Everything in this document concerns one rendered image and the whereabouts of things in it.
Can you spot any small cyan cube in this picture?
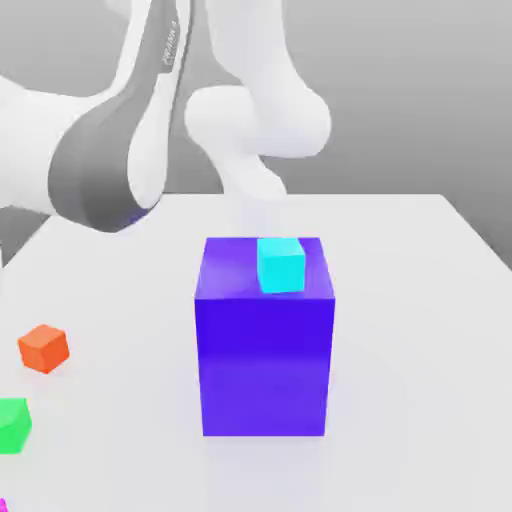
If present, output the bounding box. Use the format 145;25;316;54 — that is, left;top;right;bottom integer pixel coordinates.
256;237;307;295

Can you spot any small orange cube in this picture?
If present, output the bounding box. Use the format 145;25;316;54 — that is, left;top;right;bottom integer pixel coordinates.
17;323;71;376

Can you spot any small green cube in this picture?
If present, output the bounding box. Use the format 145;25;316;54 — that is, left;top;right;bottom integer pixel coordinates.
0;397;33;456

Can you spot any large purple box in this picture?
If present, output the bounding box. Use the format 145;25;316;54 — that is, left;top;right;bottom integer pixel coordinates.
194;236;336;438

